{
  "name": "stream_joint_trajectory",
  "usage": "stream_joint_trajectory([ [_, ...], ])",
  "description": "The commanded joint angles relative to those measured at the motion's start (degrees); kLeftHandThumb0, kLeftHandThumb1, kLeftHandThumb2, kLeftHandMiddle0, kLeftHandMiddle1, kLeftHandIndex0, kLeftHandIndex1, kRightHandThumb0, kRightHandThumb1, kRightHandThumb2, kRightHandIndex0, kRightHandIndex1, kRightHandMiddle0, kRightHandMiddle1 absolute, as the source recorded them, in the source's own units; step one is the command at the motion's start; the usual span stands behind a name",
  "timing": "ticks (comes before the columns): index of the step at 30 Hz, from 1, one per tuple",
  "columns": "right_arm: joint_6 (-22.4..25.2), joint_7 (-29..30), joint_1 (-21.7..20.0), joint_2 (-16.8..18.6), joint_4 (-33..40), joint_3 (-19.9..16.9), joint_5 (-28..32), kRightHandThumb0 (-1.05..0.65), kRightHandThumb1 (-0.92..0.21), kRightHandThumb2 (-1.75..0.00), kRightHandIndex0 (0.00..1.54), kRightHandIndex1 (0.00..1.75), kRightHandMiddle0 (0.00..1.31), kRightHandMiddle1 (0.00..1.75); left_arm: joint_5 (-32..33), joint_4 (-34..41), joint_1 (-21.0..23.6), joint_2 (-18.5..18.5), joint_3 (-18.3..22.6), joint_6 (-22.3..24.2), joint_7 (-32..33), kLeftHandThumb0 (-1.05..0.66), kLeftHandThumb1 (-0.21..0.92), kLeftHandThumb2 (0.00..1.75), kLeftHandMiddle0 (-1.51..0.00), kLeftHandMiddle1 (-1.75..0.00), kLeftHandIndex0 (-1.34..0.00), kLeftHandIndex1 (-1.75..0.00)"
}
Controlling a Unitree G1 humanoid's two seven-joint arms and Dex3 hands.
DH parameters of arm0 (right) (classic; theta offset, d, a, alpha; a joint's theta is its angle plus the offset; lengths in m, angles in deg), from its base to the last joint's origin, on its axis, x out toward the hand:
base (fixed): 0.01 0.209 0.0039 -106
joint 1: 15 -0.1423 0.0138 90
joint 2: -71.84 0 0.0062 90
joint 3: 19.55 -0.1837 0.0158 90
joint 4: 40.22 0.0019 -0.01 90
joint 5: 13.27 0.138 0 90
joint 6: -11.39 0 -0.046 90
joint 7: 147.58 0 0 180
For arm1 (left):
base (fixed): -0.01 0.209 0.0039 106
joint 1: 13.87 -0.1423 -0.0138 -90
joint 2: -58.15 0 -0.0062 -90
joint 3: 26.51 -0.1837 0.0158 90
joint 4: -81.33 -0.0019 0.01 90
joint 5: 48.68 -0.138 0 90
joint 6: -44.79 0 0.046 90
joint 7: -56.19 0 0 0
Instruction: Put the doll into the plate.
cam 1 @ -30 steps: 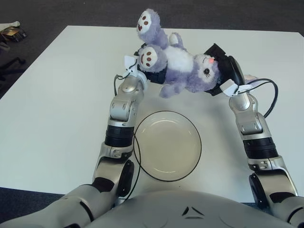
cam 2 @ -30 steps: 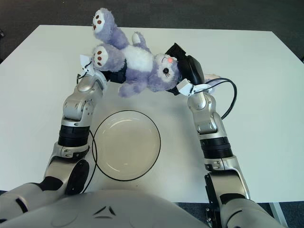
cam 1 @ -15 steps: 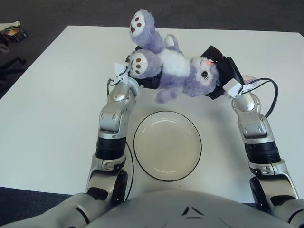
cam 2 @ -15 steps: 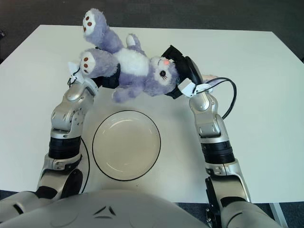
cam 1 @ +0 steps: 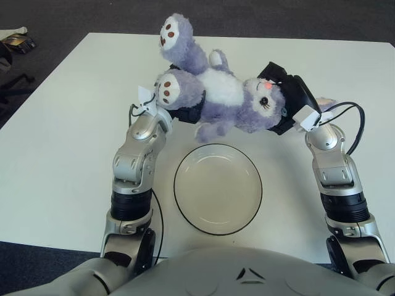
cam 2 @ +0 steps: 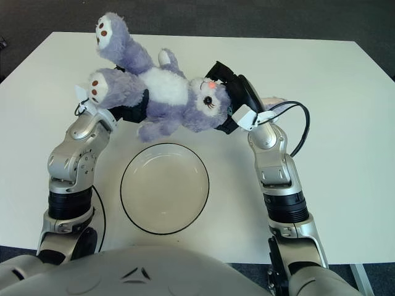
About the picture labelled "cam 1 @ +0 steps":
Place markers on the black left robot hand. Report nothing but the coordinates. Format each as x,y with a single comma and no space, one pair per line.
191,115

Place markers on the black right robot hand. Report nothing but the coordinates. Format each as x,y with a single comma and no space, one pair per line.
296,92

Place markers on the purple plush bunny doll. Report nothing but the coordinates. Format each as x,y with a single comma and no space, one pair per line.
222,89

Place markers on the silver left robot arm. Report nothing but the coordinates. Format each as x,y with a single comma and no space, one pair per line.
135,160

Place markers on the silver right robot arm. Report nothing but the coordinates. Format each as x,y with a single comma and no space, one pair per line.
336,175

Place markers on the white plate with black rim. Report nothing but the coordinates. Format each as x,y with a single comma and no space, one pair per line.
216,191

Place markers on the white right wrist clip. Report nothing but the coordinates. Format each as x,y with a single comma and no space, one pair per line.
307,118

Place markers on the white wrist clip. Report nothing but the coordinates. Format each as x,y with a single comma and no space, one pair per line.
307,118
145,94

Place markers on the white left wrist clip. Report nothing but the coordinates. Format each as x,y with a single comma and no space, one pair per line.
145,94

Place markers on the grey robot torso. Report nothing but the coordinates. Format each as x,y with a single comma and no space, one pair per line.
216,271

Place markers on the black office chair base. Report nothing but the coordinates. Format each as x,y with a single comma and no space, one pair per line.
18,78

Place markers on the white cloth on floor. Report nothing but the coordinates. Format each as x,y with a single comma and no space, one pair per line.
15,31

